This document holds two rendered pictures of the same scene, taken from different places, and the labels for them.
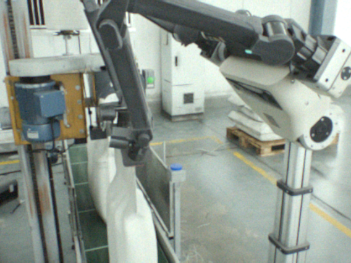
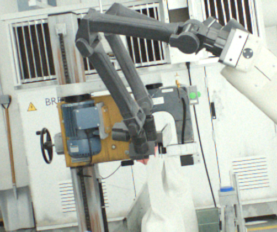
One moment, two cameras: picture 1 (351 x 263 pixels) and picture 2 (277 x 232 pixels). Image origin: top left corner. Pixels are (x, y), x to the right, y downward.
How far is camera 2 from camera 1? 1.68 m
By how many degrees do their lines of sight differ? 27
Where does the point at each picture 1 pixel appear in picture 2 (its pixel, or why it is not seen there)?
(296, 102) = (246, 85)
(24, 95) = (67, 113)
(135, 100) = (117, 94)
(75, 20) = (105, 45)
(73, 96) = (117, 117)
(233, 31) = (157, 35)
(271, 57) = (185, 48)
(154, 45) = not seen: outside the picture
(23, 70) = (64, 90)
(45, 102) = (80, 116)
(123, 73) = (102, 73)
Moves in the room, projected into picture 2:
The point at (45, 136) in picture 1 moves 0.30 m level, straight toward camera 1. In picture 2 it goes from (84, 150) to (73, 159)
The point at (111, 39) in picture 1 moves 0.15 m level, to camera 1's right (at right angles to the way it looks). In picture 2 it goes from (84, 49) to (122, 43)
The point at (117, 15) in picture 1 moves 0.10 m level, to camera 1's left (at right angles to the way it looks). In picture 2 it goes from (84, 35) to (59, 39)
